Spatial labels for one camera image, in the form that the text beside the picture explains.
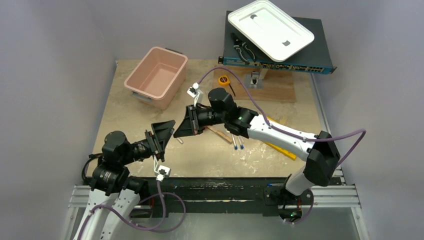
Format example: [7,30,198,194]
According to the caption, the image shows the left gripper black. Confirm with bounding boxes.
[120,119,175,165]

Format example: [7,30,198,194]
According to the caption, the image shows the yellow test tube rack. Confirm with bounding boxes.
[263,117,297,161]

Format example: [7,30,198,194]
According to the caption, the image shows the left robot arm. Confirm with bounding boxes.
[73,120,176,240]

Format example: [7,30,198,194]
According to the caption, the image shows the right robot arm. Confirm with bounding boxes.
[173,87,341,204]

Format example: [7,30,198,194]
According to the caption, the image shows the flat wooden stick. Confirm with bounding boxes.
[206,126,234,144]

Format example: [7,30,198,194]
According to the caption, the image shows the blue capped test tube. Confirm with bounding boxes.
[231,134,238,150]
[237,136,245,150]

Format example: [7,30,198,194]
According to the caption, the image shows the pink plastic bin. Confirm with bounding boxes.
[124,46,188,110]

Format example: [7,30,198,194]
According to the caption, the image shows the yellow tape measure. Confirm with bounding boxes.
[218,75,236,97]

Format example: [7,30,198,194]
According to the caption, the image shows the white rectangular tray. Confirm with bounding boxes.
[227,0,315,62]

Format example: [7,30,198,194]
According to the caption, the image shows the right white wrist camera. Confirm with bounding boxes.
[187,82,204,106]

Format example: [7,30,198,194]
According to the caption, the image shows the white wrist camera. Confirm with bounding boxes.
[187,82,204,106]
[152,156,171,182]

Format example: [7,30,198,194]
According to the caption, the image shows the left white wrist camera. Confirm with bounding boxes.
[152,156,171,182]

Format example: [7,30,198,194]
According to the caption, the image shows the small camera on metal bracket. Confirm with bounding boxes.
[244,71,264,89]

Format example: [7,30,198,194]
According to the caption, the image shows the black usb cable bundle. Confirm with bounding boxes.
[81,153,102,181]

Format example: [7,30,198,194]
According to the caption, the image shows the black handled pliers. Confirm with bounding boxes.
[230,32,257,65]

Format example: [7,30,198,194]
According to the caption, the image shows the dark blue network switch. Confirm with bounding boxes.
[218,17,336,75]

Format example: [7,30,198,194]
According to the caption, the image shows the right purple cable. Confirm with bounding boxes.
[198,65,367,226]

